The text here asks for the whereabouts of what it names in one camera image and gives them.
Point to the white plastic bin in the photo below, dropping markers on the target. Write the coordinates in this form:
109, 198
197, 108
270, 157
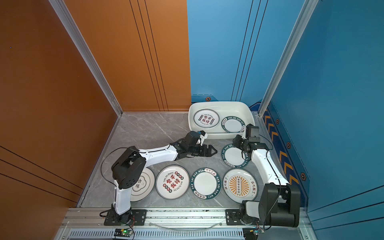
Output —
220, 120

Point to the white red text plate back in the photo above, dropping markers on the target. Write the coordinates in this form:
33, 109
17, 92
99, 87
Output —
206, 118

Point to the white red text plate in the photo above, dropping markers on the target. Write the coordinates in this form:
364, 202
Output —
206, 118
172, 182

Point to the white red text plate front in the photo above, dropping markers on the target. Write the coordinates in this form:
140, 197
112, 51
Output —
172, 182

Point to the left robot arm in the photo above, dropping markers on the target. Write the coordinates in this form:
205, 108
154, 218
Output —
129, 166

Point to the green rim plate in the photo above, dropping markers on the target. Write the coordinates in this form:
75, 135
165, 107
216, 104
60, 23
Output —
206, 183
234, 157
233, 124

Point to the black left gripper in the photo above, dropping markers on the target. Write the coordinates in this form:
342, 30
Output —
209, 150

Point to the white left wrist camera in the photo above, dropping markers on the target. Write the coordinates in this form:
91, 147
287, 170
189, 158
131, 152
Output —
202, 136

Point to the aluminium corner post right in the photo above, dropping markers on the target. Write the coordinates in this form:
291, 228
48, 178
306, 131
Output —
295, 36

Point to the green rim plate front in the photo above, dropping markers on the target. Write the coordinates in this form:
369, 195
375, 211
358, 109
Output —
206, 183

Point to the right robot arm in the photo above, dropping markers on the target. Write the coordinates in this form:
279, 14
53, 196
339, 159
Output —
280, 201

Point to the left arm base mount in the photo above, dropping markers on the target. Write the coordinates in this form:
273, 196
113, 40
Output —
130, 218

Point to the orange sunburst plate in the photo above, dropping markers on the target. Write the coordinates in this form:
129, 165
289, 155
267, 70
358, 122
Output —
240, 185

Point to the white flower outline plate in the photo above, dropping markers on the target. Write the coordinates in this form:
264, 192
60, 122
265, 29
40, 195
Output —
144, 186

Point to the aluminium corner post left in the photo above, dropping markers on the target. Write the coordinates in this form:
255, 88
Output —
76, 36

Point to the circuit board right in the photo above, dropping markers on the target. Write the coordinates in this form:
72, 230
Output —
252, 233

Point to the aluminium corner post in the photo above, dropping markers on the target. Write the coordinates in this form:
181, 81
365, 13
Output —
295, 36
76, 36

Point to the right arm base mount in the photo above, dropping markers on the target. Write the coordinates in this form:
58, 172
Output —
235, 218

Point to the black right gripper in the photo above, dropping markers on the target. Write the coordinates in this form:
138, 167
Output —
237, 140

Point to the aluminium front rail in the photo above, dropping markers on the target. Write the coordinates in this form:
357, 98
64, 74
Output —
168, 218

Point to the green circuit board left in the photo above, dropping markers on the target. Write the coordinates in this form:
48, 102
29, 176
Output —
124, 234

